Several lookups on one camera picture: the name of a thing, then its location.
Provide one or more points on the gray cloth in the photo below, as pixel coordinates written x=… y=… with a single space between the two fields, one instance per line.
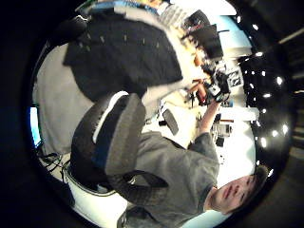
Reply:
x=58 y=98

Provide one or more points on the black gadgets on table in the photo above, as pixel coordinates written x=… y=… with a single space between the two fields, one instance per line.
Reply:
x=221 y=130

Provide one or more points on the computer monitor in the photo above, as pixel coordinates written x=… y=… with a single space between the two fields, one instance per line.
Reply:
x=34 y=126

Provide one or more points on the white marker cube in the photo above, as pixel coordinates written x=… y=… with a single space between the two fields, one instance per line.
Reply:
x=235 y=78

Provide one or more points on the the person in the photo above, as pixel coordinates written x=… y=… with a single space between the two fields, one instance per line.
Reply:
x=177 y=177

